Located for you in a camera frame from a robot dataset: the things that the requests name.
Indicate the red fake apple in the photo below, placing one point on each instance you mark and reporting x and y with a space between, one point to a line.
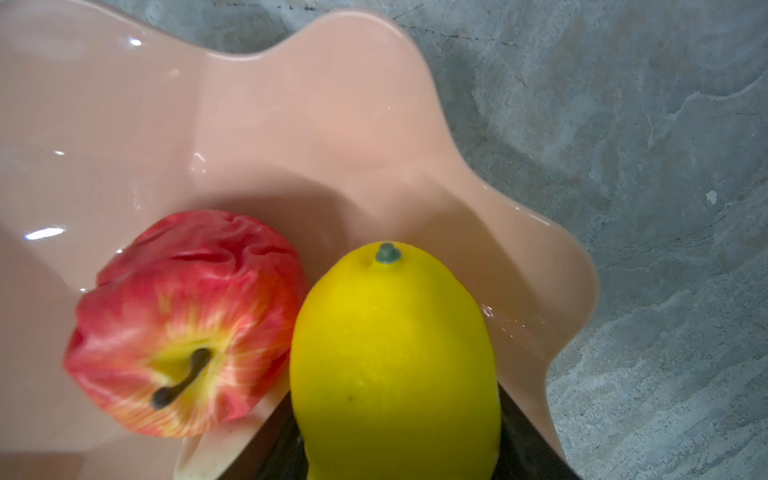
190 325

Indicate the pink wavy fruit bowl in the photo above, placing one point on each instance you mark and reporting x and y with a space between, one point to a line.
335 137

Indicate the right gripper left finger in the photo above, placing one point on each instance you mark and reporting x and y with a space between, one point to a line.
275 453

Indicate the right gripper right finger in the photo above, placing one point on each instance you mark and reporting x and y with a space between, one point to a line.
524 453

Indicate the yellow fake lemon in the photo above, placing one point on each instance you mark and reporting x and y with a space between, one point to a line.
392 371

